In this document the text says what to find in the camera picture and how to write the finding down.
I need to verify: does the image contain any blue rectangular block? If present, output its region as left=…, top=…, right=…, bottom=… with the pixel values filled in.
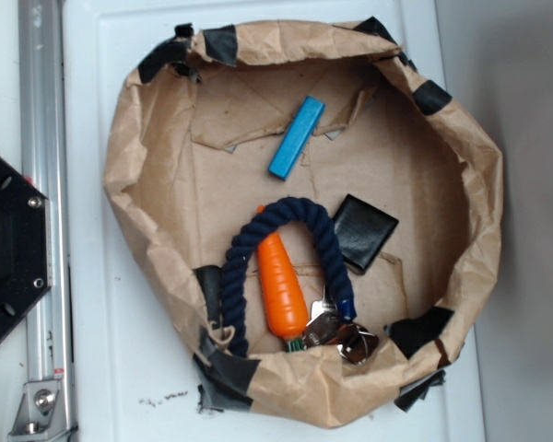
left=268, top=96, right=325, bottom=180

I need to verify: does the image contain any brown paper bag bin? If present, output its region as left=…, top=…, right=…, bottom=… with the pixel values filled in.
left=103, top=18, right=503, bottom=428

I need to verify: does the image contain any orange plastic carrot toy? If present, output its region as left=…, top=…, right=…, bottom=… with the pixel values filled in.
left=257, top=232, right=309, bottom=353

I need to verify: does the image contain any black square pad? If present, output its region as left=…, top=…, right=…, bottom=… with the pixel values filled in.
left=334, top=194, right=399, bottom=275

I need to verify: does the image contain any navy blue rope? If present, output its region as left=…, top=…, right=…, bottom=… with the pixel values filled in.
left=220, top=196, right=358, bottom=359

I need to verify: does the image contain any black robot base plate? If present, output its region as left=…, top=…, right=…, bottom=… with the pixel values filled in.
left=0, top=157, right=51, bottom=343

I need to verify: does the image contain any aluminium extrusion rail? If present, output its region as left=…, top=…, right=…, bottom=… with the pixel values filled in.
left=18, top=1, right=77, bottom=441

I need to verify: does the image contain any metal corner bracket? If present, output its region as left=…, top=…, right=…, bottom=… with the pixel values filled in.
left=7, top=379, right=72, bottom=441

